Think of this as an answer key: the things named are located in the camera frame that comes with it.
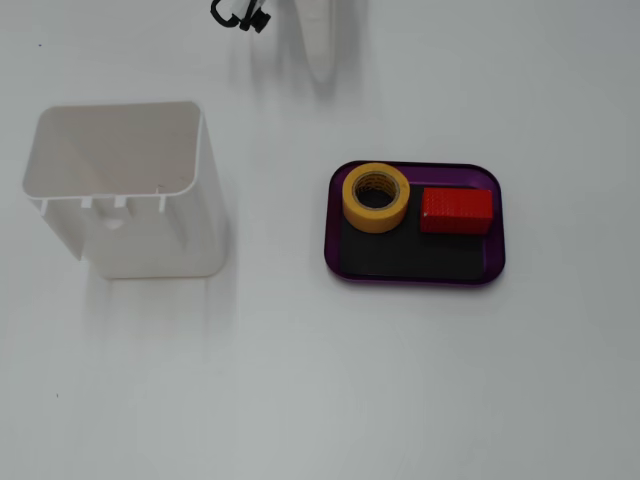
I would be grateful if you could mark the yellow tape roll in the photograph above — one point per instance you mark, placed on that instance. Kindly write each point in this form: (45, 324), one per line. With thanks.
(372, 220)

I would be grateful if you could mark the white plastic bin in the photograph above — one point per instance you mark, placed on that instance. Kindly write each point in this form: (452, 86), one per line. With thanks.
(150, 235)

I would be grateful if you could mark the black tray liner mat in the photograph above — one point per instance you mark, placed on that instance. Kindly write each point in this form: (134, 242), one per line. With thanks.
(400, 255)

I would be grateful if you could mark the wrist camera on white mount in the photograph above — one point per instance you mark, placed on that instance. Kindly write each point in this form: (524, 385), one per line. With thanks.
(255, 21)

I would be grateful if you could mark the purple metal tray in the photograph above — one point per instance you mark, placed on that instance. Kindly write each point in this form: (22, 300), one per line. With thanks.
(332, 240)

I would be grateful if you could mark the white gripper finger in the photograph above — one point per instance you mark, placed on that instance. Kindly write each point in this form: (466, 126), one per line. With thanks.
(317, 35)

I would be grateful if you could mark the red textured block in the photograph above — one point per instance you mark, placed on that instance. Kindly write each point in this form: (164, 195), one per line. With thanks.
(455, 212)

